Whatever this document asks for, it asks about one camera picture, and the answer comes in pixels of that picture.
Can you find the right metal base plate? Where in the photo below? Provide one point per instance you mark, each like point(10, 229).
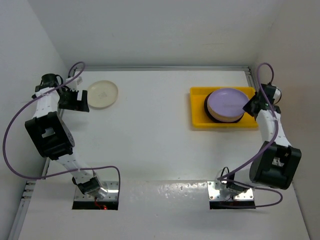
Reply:
point(218, 192)

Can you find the metal base plate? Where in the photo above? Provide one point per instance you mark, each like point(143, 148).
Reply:
point(218, 192)
point(108, 192)

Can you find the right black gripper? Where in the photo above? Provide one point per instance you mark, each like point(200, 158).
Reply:
point(246, 108)

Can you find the aluminium table frame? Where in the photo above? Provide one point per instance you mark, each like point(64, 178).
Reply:
point(164, 165)

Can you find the dark-rimmed plate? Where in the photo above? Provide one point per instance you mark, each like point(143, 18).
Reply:
point(206, 110)

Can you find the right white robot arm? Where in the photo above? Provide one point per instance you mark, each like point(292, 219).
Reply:
point(276, 162)

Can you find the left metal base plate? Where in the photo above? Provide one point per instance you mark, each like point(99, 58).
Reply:
point(108, 192)

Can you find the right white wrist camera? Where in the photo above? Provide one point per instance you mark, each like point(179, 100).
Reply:
point(277, 96)

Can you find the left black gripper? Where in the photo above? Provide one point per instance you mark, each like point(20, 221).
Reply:
point(75, 105)

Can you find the yellow plate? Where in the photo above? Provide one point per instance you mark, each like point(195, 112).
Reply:
point(219, 118)

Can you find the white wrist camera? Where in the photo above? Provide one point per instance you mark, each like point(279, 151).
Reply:
point(75, 83)
point(277, 96)

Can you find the cream plate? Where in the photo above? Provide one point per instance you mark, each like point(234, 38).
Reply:
point(102, 94)

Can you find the purple plate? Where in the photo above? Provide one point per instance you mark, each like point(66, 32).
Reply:
point(227, 102)

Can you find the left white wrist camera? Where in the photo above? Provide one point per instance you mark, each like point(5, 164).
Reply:
point(75, 83)

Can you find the yellow plastic bin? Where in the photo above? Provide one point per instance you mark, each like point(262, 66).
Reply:
point(201, 120)

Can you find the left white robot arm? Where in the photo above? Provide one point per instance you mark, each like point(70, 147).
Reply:
point(50, 134)

